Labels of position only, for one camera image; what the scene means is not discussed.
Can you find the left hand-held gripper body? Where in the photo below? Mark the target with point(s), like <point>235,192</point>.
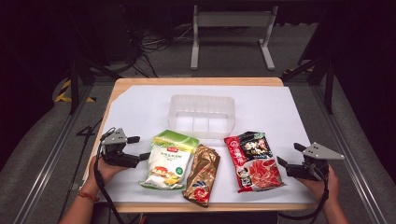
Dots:
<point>118,157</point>

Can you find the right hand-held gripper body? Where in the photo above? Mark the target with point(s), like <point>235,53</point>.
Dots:
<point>313,169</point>

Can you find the green and white food packet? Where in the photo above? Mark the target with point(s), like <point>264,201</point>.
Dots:
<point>166,163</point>

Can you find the clear plastic container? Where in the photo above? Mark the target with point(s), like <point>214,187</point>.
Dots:
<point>201,116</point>

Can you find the person's left hand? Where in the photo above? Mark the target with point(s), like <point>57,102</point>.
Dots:
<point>104,171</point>

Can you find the person's right hand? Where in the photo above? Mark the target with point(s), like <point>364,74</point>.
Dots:
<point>323,188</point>

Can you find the red and black food packet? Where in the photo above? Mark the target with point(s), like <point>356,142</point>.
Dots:
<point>257,169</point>

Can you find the white paper sheet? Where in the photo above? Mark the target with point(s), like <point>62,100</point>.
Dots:
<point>140,109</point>

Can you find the gold foil packet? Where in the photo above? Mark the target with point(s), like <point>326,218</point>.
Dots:
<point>202,174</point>

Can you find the black metal stand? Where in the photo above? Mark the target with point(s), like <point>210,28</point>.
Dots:
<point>74,81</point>
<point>328,84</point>

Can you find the white metal stand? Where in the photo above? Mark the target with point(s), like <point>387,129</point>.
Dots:
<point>232,19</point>

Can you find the aluminium floor rail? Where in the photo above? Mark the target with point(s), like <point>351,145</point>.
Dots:
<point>351,155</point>
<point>46,168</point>

